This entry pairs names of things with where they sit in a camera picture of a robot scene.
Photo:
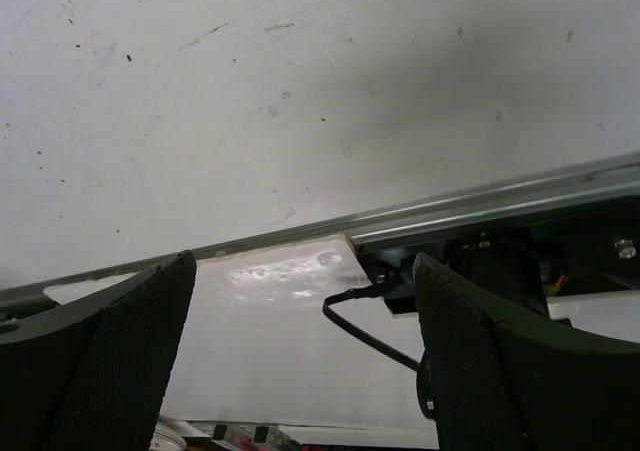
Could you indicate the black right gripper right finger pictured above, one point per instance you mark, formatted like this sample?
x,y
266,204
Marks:
x,y
497,376

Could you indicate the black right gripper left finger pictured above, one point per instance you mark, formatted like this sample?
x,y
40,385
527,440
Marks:
x,y
92,374

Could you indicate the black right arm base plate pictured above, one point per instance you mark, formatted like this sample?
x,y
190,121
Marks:
x,y
567,242

